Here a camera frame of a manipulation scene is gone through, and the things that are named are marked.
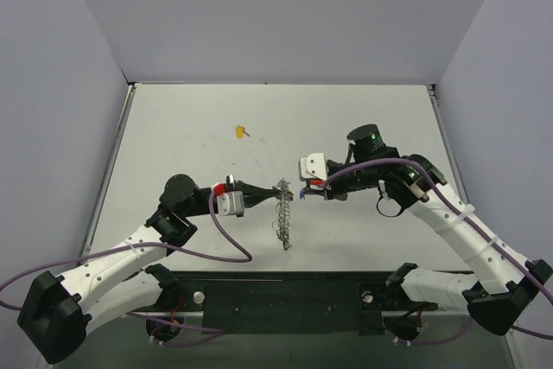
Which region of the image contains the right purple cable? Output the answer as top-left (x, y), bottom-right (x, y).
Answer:
top-left (323, 157), bottom-right (553, 347)

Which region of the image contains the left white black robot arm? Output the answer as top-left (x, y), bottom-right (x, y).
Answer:
top-left (17, 174), bottom-right (280, 365)

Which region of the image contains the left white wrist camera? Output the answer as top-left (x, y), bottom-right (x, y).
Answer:
top-left (212, 175), bottom-right (245, 217)

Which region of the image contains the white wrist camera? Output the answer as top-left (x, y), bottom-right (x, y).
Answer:
top-left (212, 175), bottom-right (245, 217)
top-left (298, 153), bottom-right (327, 181)

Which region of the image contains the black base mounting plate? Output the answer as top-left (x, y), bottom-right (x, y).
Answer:
top-left (141, 271), bottom-right (423, 335)

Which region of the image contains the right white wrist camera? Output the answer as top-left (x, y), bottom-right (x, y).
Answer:
top-left (298, 153), bottom-right (327, 181)

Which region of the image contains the metal disc keyring holder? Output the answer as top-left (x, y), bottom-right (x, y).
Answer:
top-left (272, 178), bottom-right (294, 251)

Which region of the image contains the yellow tagged key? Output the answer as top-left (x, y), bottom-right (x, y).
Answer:
top-left (235, 124), bottom-right (251, 139)

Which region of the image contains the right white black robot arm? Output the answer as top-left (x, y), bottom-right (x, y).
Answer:
top-left (323, 124), bottom-right (552, 335)

